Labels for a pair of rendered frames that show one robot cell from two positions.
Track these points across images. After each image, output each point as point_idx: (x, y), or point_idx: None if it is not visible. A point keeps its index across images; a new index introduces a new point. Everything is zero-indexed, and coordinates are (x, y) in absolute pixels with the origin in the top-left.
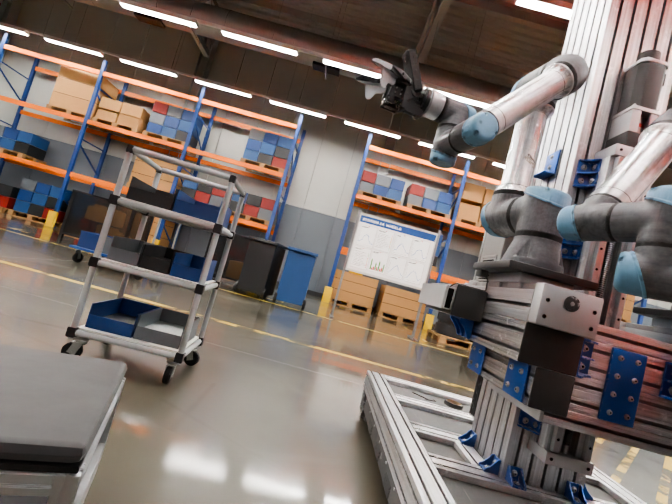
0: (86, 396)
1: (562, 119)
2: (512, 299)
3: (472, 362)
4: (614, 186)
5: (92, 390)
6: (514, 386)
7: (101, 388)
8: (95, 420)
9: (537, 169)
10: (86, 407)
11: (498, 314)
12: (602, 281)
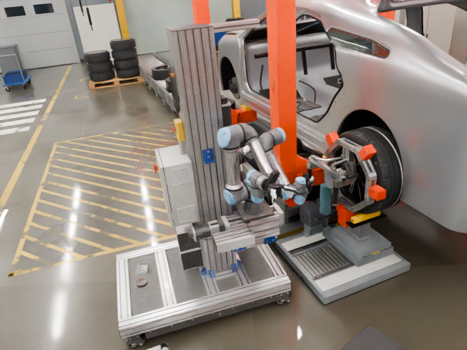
0: (356, 342)
1: (204, 130)
2: (268, 221)
3: (238, 248)
4: (288, 180)
5: (353, 345)
6: (270, 240)
7: (349, 345)
8: (361, 332)
9: (194, 155)
10: (360, 337)
11: (261, 228)
12: None
